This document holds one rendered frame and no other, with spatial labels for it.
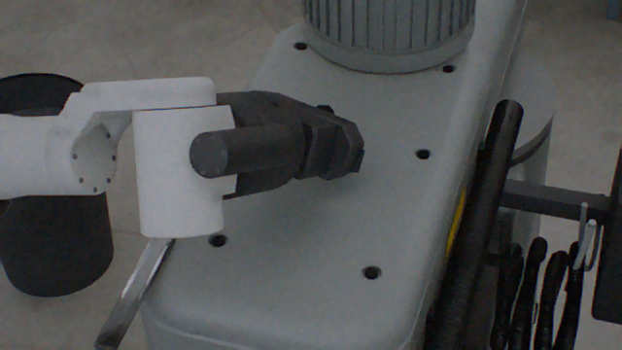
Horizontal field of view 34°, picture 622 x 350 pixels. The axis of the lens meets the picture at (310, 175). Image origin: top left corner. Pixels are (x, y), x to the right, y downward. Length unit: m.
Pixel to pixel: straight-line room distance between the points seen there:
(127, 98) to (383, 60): 0.40
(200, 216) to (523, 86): 0.99
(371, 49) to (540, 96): 0.60
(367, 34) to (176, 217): 0.41
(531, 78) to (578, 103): 2.60
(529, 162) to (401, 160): 0.62
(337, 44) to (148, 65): 3.44
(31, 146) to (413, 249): 0.34
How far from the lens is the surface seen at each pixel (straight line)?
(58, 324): 3.47
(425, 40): 1.10
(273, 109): 0.84
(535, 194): 1.36
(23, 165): 0.84
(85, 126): 0.80
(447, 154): 1.01
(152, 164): 0.76
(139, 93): 0.76
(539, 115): 1.62
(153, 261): 0.91
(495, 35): 1.45
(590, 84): 4.41
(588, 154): 4.04
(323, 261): 0.90
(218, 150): 0.73
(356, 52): 1.10
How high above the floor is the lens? 2.54
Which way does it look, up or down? 41 degrees down
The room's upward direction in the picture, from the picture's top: 3 degrees counter-clockwise
